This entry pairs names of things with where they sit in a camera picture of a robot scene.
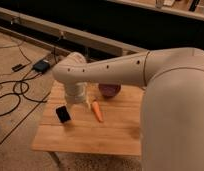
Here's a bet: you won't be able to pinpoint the long wooden rail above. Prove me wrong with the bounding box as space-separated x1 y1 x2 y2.
0 7 146 56

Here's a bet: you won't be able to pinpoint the small black plug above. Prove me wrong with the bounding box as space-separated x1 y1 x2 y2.
12 64 25 72

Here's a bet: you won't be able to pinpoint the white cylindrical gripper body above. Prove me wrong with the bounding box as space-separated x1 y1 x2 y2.
64 83 86 104

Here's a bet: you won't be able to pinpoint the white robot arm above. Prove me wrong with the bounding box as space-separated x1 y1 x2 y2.
53 47 204 171

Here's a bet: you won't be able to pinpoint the black floor cables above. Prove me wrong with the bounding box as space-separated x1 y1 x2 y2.
0 34 59 151

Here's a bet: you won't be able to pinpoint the purple round bowl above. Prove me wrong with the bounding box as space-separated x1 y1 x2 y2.
98 84 121 98

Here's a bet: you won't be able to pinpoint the orange carrot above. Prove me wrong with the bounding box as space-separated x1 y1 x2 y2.
91 100 103 122

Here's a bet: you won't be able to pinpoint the black power adapter box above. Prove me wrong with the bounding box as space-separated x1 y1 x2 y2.
32 60 50 73

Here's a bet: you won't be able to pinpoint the wooden table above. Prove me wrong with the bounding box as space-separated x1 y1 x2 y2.
32 82 143 156

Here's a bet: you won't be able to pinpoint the black eraser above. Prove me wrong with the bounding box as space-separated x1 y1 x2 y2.
56 106 71 123

